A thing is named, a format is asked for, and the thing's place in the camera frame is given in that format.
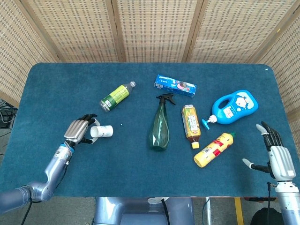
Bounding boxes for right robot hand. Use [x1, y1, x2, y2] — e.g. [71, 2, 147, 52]
[242, 121, 296, 182]

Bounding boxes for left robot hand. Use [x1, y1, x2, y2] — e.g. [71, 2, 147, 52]
[63, 113, 102, 145]

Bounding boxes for white paper cup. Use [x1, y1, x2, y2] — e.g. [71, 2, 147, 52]
[90, 125, 114, 138]

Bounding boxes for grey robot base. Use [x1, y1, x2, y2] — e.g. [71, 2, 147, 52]
[93, 196, 195, 225]

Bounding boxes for clear bottle with green label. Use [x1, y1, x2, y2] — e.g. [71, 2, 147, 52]
[100, 81, 136, 113]

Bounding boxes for black round object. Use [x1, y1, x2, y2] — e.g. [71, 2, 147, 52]
[250, 207, 282, 225]

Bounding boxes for yellow floor tape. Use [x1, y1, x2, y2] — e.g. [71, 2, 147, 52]
[234, 197, 244, 225]

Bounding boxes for yellow squeeze bottle red label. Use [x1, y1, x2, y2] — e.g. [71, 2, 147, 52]
[193, 132, 236, 168]

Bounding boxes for blue pump detergent bottle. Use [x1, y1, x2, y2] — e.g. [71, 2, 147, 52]
[202, 90, 259, 131]

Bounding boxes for blue table mat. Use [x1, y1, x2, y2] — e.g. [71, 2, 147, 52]
[0, 62, 300, 198]

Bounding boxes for green spray bottle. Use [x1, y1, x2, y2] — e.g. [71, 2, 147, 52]
[149, 93, 176, 151]

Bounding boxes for yellow tea bottle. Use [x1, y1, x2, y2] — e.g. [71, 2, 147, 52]
[181, 105, 202, 150]

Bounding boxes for blue cookie box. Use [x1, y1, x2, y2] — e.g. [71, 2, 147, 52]
[154, 74, 197, 98]

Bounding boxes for woven bamboo folding screen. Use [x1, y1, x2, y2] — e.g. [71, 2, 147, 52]
[0, 0, 300, 150]

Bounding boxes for black cables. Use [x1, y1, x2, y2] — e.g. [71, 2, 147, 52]
[0, 99, 18, 128]

